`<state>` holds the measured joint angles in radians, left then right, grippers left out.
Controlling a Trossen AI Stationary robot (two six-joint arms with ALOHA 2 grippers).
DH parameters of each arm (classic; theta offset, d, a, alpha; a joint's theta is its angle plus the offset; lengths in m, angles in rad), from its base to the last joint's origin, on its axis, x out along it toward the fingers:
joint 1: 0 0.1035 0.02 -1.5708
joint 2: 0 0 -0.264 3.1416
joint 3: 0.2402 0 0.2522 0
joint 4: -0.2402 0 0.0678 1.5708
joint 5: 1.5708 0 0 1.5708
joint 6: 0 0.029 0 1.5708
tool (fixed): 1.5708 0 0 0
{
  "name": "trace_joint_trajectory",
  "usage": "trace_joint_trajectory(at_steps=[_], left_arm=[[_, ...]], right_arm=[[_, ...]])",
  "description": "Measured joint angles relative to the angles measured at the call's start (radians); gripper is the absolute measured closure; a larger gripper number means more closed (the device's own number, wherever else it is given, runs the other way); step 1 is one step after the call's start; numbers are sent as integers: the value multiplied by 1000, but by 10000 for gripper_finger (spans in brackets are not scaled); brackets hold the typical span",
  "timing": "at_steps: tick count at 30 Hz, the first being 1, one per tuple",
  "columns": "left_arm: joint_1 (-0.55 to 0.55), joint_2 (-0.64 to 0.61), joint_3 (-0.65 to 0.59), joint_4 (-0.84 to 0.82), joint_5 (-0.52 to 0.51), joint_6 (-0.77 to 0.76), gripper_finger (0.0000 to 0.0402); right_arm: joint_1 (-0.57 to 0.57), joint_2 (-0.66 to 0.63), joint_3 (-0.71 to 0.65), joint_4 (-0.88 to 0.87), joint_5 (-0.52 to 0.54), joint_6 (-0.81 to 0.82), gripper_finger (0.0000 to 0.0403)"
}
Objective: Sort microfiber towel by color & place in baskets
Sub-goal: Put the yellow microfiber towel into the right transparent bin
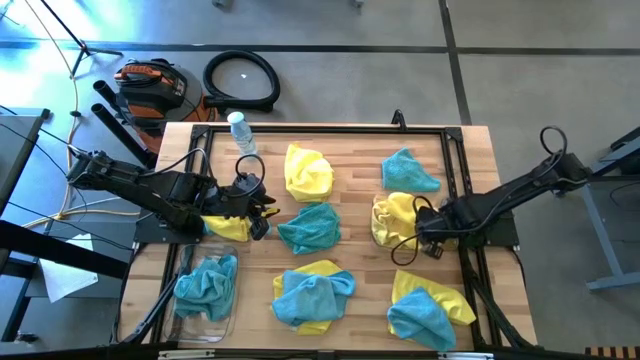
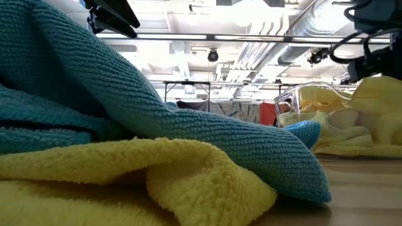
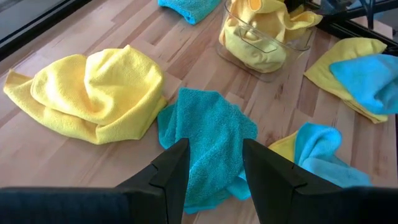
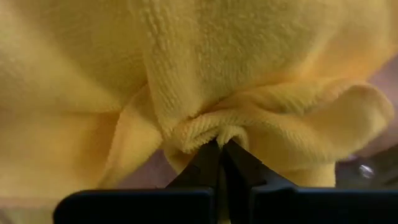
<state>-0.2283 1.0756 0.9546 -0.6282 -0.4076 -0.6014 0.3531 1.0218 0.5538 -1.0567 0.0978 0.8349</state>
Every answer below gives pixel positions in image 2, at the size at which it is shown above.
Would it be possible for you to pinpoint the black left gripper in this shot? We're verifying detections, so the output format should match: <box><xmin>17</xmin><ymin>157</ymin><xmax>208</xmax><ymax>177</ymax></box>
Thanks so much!
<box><xmin>83</xmin><ymin>0</ymin><xmax>141</xmax><ymax>40</ymax></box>

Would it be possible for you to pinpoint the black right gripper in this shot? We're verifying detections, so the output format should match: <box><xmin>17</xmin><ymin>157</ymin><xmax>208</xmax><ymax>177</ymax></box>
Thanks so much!
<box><xmin>347</xmin><ymin>33</ymin><xmax>402</xmax><ymax>83</ymax></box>

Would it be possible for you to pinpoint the blue microfiber towel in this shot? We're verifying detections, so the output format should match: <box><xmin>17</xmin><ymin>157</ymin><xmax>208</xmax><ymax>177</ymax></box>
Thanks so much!
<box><xmin>0</xmin><ymin>0</ymin><xmax>332</xmax><ymax>203</ymax></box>

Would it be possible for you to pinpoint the long LED light bar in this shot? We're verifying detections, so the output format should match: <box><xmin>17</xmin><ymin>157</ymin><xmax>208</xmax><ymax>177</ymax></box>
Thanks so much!
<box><xmin>95</xmin><ymin>32</ymin><xmax>392</xmax><ymax>44</ymax></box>

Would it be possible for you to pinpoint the black ceiling spotlight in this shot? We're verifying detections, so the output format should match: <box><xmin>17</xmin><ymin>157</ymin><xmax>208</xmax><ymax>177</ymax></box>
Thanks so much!
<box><xmin>307</xmin><ymin>48</ymin><xmax>331</xmax><ymax>66</ymax></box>
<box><xmin>207</xmin><ymin>49</ymin><xmax>220</xmax><ymax>63</ymax></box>

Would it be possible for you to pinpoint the clear plastic basket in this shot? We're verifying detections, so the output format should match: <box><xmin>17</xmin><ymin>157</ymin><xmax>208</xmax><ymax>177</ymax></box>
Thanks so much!
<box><xmin>273</xmin><ymin>81</ymin><xmax>352</xmax><ymax>128</ymax></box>

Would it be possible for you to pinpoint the dark grey background cloth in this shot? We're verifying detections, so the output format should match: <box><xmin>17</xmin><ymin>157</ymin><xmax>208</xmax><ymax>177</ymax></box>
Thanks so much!
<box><xmin>175</xmin><ymin>100</ymin><xmax>217</xmax><ymax>114</ymax></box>

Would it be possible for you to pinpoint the orange background panel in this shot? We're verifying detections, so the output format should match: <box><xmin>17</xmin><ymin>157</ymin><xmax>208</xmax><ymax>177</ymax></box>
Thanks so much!
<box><xmin>259</xmin><ymin>102</ymin><xmax>278</xmax><ymax>126</ymax></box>

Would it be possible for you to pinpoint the white ceiling pipe bundle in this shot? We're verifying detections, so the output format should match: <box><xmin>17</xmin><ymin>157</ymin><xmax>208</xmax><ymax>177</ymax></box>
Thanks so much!
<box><xmin>234</xmin><ymin>12</ymin><xmax>291</xmax><ymax>72</ymax></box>

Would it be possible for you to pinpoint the patterned background sheet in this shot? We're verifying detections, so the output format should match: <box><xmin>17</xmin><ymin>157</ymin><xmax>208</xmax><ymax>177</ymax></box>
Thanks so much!
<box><xmin>216</xmin><ymin>102</ymin><xmax>261</xmax><ymax>124</ymax></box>

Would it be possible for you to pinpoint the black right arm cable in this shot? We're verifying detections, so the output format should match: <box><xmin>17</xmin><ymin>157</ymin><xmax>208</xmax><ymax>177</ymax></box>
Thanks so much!
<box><xmin>329</xmin><ymin>28</ymin><xmax>393</xmax><ymax>65</ymax></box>

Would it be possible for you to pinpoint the silver ventilation duct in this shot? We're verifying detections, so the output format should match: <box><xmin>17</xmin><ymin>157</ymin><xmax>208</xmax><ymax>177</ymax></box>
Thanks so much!
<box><xmin>276</xmin><ymin>0</ymin><xmax>357</xmax><ymax>65</ymax></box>

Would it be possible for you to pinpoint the black background table frame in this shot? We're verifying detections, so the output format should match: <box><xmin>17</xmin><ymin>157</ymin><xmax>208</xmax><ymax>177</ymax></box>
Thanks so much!
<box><xmin>163</xmin><ymin>80</ymin><xmax>212</xmax><ymax>111</ymax></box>

